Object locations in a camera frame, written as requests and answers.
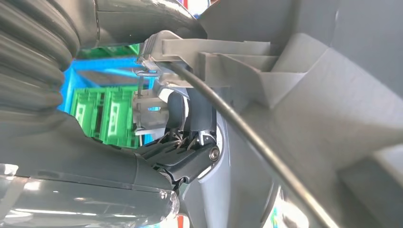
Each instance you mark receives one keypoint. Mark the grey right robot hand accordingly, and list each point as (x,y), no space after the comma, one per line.
(78,163)

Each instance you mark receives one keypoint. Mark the blue metal shelf rack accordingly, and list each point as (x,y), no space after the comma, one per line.
(94,64)

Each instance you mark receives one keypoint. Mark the green plastic crate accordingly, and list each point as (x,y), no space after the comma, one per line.
(107,52)
(88,116)
(122,119)

